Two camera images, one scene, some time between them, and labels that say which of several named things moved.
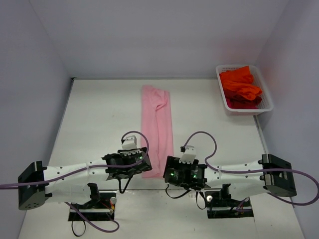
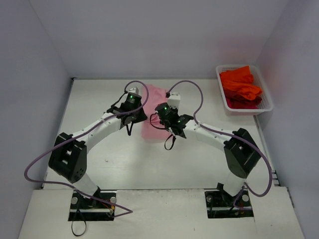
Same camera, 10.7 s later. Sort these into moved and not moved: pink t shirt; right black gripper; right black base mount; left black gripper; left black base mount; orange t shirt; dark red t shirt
Moved: right black gripper; left black gripper; pink t shirt
Not moved: orange t shirt; right black base mount; dark red t shirt; left black base mount
